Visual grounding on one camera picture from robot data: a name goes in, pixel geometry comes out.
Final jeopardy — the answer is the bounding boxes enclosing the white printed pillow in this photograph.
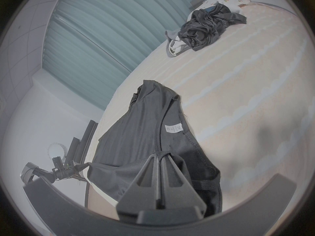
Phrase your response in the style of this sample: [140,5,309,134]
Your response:
[200,0,252,9]

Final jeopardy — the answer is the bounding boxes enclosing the pile of clothes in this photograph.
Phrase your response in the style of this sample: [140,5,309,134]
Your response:
[165,3,247,58]

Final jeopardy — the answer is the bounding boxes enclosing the round white-framed mirror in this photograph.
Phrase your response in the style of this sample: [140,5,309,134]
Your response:
[47,143,67,161]

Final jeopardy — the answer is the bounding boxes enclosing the bed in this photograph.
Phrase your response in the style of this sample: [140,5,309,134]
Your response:
[85,0,314,216]

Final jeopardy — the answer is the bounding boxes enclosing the dark chest of drawers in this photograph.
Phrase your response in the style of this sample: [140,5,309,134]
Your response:
[66,120,98,166]

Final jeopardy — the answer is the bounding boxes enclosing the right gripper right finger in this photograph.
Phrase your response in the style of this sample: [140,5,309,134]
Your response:
[160,154,207,221]

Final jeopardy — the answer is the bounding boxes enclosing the black T-shirt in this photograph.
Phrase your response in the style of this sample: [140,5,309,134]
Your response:
[87,80,223,217]

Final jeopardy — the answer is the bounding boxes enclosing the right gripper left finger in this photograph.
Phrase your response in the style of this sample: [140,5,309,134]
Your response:
[117,154,159,221]

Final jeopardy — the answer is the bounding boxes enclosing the blue-green curtain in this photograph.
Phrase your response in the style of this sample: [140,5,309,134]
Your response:
[41,0,197,111]

